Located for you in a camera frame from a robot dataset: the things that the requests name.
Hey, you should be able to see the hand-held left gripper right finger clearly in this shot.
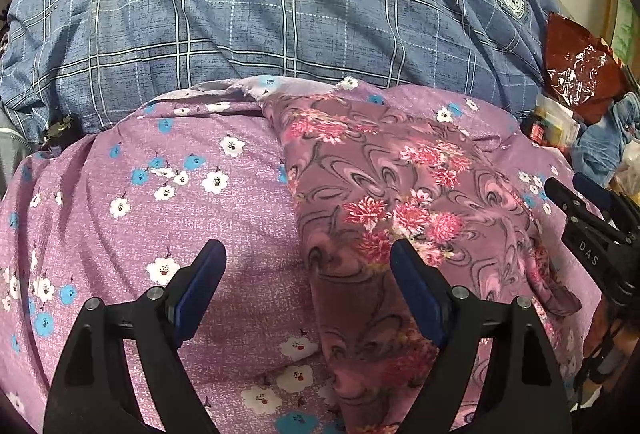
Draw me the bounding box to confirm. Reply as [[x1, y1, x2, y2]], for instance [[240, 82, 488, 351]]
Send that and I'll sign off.
[[390, 239, 573, 434]]

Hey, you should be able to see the blue plaid quilt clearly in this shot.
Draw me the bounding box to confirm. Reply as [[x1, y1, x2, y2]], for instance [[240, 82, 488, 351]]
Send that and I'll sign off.
[[0, 0, 576, 150]]

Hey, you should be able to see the framed wall picture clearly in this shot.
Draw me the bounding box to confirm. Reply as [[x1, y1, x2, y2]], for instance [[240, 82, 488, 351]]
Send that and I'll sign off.
[[602, 0, 638, 70]]

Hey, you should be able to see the clear plastic packet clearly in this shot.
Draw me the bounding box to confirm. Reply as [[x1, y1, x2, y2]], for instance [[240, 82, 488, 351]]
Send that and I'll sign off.
[[535, 94, 582, 150]]

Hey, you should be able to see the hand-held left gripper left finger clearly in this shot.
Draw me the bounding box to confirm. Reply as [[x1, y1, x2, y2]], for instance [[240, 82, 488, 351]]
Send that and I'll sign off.
[[42, 239, 228, 434]]

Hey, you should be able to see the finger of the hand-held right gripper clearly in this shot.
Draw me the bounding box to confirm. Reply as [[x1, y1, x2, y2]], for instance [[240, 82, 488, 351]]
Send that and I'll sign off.
[[571, 171, 621, 217], [544, 176, 608, 235]]

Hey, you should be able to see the pink floral garment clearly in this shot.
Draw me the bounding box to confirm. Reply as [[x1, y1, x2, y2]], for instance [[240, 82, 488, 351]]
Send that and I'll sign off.
[[260, 91, 583, 434]]

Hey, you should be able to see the red plastic bag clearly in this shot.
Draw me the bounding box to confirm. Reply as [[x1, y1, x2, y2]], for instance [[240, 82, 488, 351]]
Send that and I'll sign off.
[[542, 11, 628, 125]]

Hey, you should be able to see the purple floral bedsheet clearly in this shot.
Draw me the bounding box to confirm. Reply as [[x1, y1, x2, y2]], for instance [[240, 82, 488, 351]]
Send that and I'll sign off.
[[0, 74, 608, 434]]

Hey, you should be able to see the blue denim cloth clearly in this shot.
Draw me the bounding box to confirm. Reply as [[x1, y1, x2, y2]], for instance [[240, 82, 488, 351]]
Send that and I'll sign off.
[[570, 91, 637, 176]]

